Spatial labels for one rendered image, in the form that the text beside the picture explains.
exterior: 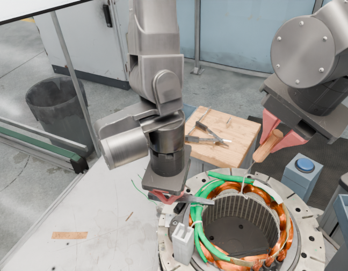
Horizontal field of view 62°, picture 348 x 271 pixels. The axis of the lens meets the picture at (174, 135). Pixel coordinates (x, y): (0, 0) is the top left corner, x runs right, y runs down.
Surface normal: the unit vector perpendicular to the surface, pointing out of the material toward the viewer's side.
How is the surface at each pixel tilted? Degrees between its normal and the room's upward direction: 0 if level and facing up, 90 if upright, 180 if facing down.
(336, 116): 20
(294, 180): 90
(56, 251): 0
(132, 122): 70
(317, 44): 80
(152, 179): 2
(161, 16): 59
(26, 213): 0
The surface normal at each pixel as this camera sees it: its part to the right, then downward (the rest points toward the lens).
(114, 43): -0.44, 0.63
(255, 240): -0.05, -0.73
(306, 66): -0.82, 0.28
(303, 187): -0.71, 0.50
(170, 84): 0.41, 0.29
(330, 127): 0.26, -0.60
